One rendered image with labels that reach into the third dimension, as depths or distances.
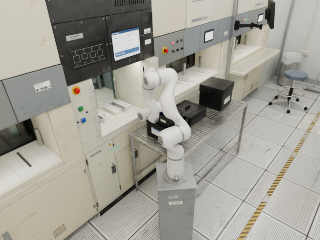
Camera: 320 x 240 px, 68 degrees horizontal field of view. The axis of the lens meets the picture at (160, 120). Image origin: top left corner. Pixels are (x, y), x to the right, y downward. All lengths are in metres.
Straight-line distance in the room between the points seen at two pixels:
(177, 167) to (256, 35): 3.53
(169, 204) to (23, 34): 1.44
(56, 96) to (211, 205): 1.81
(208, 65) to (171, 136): 2.18
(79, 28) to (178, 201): 1.38
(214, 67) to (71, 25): 2.26
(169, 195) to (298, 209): 1.52
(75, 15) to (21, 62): 0.45
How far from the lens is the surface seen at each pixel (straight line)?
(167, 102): 1.51
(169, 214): 1.95
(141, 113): 1.85
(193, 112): 2.39
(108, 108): 2.47
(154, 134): 2.15
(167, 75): 1.53
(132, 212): 2.59
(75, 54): 1.76
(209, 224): 2.51
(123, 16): 1.97
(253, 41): 4.85
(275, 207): 2.81
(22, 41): 1.61
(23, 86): 1.65
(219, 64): 3.46
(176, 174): 1.75
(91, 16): 1.81
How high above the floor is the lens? 2.04
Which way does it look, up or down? 31 degrees down
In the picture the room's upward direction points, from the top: 2 degrees counter-clockwise
